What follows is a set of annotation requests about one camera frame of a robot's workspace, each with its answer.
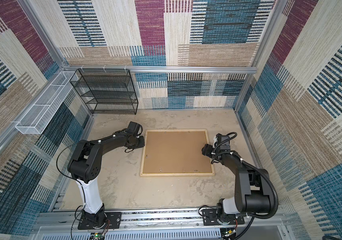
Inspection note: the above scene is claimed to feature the white wire mesh basket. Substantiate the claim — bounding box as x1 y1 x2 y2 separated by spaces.
15 71 75 135

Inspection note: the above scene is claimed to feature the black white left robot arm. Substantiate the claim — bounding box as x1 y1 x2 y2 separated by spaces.
68 129 145 229

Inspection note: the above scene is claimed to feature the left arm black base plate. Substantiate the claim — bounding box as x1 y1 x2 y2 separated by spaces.
77 211 122 230

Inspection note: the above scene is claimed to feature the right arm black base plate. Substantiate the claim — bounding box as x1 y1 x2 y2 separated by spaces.
198 208 245 226

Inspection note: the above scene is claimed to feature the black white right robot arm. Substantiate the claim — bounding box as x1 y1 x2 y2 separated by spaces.
202 144 279 223

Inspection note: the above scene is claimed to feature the aluminium front rail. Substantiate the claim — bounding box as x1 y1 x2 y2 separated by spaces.
29 208 295 240

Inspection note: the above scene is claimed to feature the black wire mesh shelf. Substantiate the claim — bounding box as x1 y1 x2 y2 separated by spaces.
70 69 139 115

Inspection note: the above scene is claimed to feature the light wooden picture frame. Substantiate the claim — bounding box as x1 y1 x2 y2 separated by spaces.
140 128 215 178

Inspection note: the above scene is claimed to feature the brown hardboard backing panel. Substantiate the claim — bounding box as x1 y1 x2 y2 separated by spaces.
142 131 212 175

